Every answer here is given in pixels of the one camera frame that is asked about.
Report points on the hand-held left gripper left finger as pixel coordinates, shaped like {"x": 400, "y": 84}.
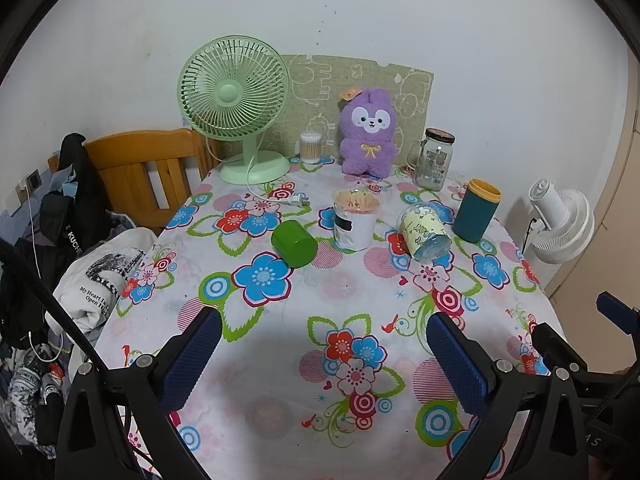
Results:
{"x": 192, "y": 355}

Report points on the pile of clothes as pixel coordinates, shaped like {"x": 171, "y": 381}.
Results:
{"x": 55, "y": 310}
{"x": 25, "y": 390}

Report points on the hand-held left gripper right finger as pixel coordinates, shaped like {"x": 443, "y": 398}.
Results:
{"x": 457, "y": 365}

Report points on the wall outlet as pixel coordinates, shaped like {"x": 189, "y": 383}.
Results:
{"x": 33, "y": 180}

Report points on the black jacket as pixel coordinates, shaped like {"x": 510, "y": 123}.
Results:
{"x": 80, "y": 180}

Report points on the wooden chair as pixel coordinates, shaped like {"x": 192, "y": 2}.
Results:
{"x": 130, "y": 160}

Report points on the glass jar with lid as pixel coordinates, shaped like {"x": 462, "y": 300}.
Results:
{"x": 435, "y": 165}

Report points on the green desk fan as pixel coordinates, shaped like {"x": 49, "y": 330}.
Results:
{"x": 230, "y": 92}

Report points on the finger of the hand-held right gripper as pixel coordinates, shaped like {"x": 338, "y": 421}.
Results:
{"x": 617, "y": 307}
{"x": 555, "y": 342}

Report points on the white paper cup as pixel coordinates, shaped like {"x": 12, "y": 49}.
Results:
{"x": 352, "y": 230}

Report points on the beige wooden door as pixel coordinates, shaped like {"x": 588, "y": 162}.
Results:
{"x": 615, "y": 240}

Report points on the white fan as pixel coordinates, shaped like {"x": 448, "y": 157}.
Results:
{"x": 565, "y": 220}

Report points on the white printed shirt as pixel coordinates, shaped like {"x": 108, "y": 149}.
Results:
{"x": 100, "y": 280}

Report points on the teal cup with yellow rim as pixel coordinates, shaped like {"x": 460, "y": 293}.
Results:
{"x": 472, "y": 217}

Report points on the clear cup with yellow print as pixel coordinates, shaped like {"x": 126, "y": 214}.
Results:
{"x": 422, "y": 230}

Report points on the clear wine glass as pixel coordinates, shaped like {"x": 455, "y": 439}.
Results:
{"x": 413, "y": 157}

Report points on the green plastic cup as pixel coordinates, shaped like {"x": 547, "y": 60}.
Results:
{"x": 295, "y": 245}

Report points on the purple plush toy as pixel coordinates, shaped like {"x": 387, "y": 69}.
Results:
{"x": 370, "y": 150}

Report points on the cotton swab container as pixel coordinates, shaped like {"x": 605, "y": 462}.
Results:
{"x": 311, "y": 150}

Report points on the green patterned board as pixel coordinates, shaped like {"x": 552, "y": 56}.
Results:
{"x": 310, "y": 90}

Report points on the floral tablecloth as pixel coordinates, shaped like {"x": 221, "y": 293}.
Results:
{"x": 280, "y": 340}

